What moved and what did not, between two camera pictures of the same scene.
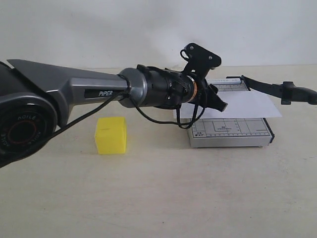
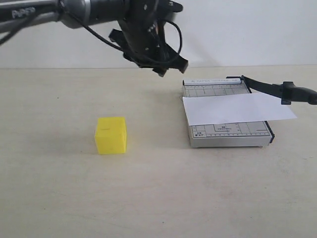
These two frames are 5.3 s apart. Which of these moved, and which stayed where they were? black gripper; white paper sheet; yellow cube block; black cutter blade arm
Moved: white paper sheet; black gripper
Stayed: black cutter blade arm; yellow cube block
